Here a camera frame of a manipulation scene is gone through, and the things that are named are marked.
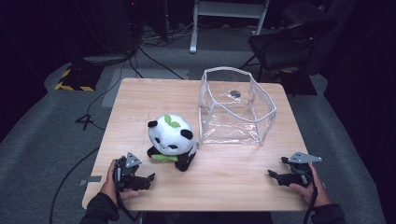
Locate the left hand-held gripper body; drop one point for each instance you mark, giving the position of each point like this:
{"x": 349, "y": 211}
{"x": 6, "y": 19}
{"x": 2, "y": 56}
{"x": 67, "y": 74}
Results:
{"x": 132, "y": 161}

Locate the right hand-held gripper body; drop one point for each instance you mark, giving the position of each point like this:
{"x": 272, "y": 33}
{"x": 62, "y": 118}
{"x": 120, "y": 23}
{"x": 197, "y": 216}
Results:
{"x": 302, "y": 158}

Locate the panda plush toy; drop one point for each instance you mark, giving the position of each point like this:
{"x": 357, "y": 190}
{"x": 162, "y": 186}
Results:
{"x": 169, "y": 137}

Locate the clear plastic bag white trim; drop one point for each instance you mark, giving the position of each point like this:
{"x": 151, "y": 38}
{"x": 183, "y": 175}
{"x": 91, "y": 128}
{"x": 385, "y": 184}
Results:
{"x": 236, "y": 124}

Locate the person's left hand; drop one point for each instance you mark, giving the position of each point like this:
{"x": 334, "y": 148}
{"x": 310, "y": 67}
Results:
{"x": 109, "y": 186}

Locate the person's right hand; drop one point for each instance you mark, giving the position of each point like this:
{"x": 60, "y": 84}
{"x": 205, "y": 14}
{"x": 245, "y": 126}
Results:
{"x": 316, "y": 191}

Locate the grey tape strip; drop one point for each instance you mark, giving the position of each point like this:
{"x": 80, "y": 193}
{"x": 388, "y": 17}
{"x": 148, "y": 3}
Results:
{"x": 91, "y": 179}

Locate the round grey table grommet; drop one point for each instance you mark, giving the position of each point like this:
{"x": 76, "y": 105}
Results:
{"x": 235, "y": 93}

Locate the yellow black striped base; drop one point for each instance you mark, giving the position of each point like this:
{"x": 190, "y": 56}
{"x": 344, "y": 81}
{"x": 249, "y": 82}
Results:
{"x": 79, "y": 77}

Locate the black chair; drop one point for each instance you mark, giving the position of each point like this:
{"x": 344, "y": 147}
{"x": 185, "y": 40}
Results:
{"x": 280, "y": 46}

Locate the black equipment stand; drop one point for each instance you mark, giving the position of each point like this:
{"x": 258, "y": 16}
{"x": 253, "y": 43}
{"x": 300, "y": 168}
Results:
{"x": 109, "y": 31}

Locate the white metal stand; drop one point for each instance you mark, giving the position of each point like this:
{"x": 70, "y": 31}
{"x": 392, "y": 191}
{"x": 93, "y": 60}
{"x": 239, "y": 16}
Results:
{"x": 229, "y": 8}

